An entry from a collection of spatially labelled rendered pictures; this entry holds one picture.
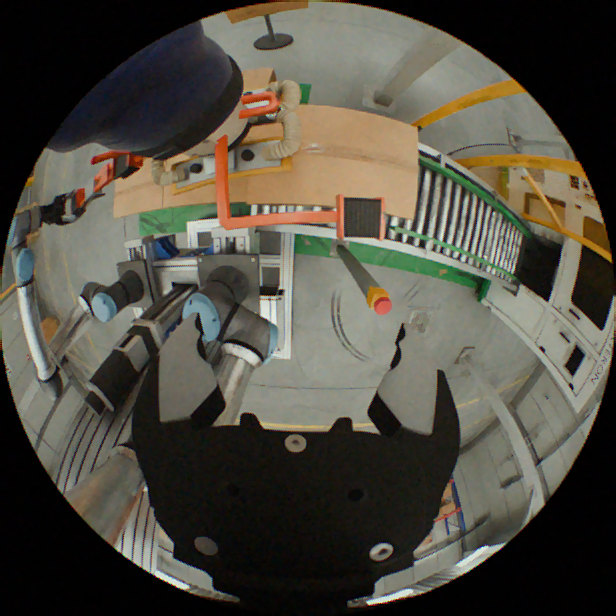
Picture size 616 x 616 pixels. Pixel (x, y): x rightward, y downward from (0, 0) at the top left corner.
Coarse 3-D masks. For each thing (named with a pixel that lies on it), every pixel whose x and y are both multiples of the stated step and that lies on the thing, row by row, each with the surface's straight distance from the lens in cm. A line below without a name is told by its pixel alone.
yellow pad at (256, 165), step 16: (240, 144) 55; (256, 144) 53; (192, 160) 59; (240, 160) 53; (256, 160) 51; (272, 160) 51; (288, 160) 51; (192, 176) 58; (208, 176) 55; (240, 176) 53; (176, 192) 61
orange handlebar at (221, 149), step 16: (256, 96) 46; (272, 96) 45; (240, 112) 45; (256, 112) 44; (224, 144) 43; (224, 160) 42; (96, 176) 77; (224, 176) 41; (80, 192) 89; (96, 192) 77; (224, 192) 40; (224, 208) 40; (224, 224) 40; (240, 224) 39; (256, 224) 38; (272, 224) 38
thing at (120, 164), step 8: (112, 160) 66; (120, 160) 64; (128, 160) 58; (112, 168) 64; (120, 168) 63; (128, 168) 58; (136, 168) 60; (112, 176) 63; (120, 176) 62; (128, 176) 64
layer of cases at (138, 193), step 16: (256, 80) 146; (272, 80) 151; (144, 160) 164; (176, 160) 141; (144, 176) 159; (128, 192) 172; (144, 192) 157; (160, 192) 145; (192, 192) 129; (208, 192) 123; (240, 192) 115; (128, 208) 170; (144, 208) 155; (160, 208) 144
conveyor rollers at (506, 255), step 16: (432, 160) 139; (448, 192) 142; (464, 192) 156; (320, 208) 110; (432, 208) 134; (448, 208) 141; (464, 208) 152; (480, 208) 166; (416, 224) 129; (432, 224) 133; (464, 224) 151; (480, 224) 165; (496, 224) 187; (512, 224) 210; (400, 240) 124; (416, 240) 128; (448, 240) 144; (464, 240) 157; (480, 240) 170; (496, 240) 185; (512, 240) 209; (464, 256) 156; (480, 256) 170; (496, 256) 191; (512, 256) 214; (496, 272) 198; (512, 272) 221
